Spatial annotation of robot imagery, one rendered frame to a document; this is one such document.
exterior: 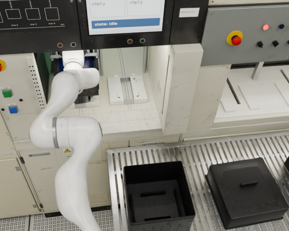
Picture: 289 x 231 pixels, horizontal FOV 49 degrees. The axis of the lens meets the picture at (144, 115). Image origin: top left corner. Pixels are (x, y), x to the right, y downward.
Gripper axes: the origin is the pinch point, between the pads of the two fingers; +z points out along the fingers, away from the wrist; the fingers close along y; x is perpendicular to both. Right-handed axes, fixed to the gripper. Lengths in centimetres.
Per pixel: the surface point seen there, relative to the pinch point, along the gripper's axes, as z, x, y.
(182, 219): -83, -30, 40
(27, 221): -31, -121, -46
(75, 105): -10.1, -32.0, -2.4
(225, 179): -64, -35, 66
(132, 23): -30.1, 29.9, 25.3
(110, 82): 5.7, -31.1, 17.8
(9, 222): -30, -121, -58
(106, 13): -30.1, 34.3, 15.8
